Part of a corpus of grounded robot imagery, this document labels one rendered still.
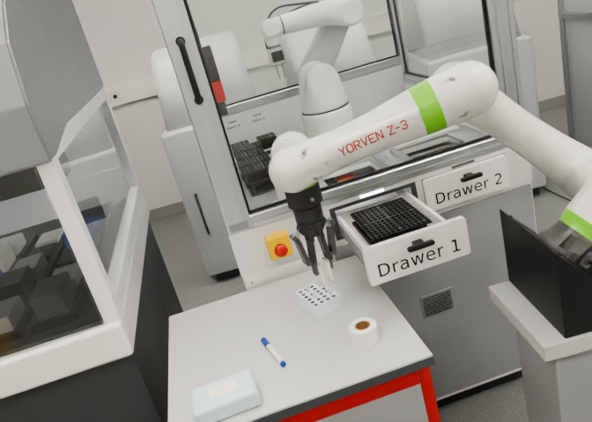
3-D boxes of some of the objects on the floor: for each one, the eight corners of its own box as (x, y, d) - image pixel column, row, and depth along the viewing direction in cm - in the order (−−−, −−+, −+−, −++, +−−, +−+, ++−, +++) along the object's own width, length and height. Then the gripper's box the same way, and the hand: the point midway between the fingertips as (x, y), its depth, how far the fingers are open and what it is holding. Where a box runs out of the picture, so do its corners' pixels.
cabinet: (557, 371, 217) (536, 181, 190) (303, 466, 206) (242, 277, 178) (445, 269, 306) (420, 128, 279) (263, 330, 295) (218, 190, 267)
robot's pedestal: (679, 557, 147) (676, 313, 121) (570, 589, 147) (542, 351, 120) (607, 468, 175) (591, 254, 149) (514, 495, 175) (482, 285, 148)
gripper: (323, 191, 154) (343, 267, 162) (275, 211, 149) (297, 289, 157) (337, 196, 147) (356, 276, 155) (286, 218, 142) (309, 299, 150)
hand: (323, 271), depth 155 cm, fingers closed
